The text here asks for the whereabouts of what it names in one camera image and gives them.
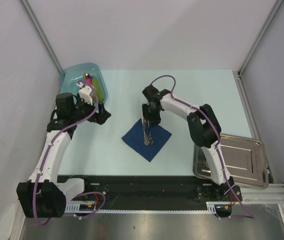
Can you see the dark blue paper napkin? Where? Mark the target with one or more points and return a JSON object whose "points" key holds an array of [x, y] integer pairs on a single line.
{"points": [[134, 138]]}

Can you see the aluminium rail frame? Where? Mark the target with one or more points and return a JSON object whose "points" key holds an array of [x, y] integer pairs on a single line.
{"points": [[98, 150]]}

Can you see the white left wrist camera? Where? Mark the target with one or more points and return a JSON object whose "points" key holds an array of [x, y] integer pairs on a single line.
{"points": [[86, 93]]}

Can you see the stainless steel tray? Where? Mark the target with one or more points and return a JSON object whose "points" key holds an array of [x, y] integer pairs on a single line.
{"points": [[244, 160]]}

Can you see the green rolled napkin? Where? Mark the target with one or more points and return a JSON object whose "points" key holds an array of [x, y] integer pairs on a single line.
{"points": [[98, 89]]}

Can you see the light blue cable duct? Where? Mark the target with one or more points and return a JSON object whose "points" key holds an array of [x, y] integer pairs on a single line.
{"points": [[81, 208]]}

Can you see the pink rolled napkin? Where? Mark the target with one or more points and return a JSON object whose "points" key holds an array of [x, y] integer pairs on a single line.
{"points": [[88, 81]]}

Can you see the ornate silver table knife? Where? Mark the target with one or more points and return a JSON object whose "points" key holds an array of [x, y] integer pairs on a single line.
{"points": [[145, 137]]}

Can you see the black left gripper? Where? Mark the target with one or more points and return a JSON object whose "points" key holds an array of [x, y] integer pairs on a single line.
{"points": [[100, 117]]}

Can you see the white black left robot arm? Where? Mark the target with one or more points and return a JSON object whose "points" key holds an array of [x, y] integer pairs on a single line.
{"points": [[41, 196]]}

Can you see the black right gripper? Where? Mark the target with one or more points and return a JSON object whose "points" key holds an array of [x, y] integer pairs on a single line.
{"points": [[155, 120]]}

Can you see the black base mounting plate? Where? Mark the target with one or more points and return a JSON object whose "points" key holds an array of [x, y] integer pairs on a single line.
{"points": [[155, 193]]}

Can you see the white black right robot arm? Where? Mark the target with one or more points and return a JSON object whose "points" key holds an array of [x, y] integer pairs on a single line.
{"points": [[203, 125]]}

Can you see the translucent blue plastic bin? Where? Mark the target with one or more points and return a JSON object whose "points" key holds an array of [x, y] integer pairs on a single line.
{"points": [[70, 76]]}

